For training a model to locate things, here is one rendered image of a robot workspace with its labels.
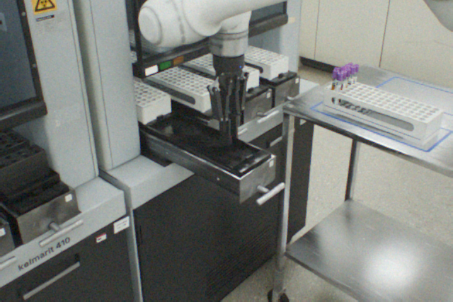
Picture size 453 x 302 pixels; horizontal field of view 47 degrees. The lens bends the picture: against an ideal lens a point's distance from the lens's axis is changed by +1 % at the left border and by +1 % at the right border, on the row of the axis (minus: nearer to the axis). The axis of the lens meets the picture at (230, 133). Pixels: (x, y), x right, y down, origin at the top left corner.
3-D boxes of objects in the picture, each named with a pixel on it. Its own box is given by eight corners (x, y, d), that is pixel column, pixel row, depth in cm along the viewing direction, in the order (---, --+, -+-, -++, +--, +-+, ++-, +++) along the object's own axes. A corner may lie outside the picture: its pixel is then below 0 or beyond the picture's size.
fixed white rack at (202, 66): (170, 73, 171) (170, 56, 168) (192, 65, 177) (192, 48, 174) (238, 99, 154) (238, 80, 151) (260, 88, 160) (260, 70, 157)
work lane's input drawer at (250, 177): (71, 115, 159) (66, 89, 155) (108, 101, 168) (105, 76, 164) (253, 213, 117) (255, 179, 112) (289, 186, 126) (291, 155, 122)
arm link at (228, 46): (199, 28, 116) (200, 54, 119) (230, 37, 111) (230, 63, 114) (226, 19, 122) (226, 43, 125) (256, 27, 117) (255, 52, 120)
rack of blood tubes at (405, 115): (320, 108, 144) (323, 88, 141) (341, 97, 151) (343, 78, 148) (422, 146, 126) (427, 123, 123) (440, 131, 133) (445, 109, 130)
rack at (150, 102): (80, 97, 155) (77, 78, 152) (107, 87, 161) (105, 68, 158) (145, 128, 138) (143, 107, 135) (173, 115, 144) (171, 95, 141)
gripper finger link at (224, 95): (233, 78, 121) (229, 79, 120) (230, 122, 126) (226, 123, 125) (221, 73, 123) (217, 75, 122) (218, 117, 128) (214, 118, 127)
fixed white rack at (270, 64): (203, 61, 181) (202, 44, 178) (222, 54, 187) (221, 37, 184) (270, 83, 164) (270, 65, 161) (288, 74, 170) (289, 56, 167)
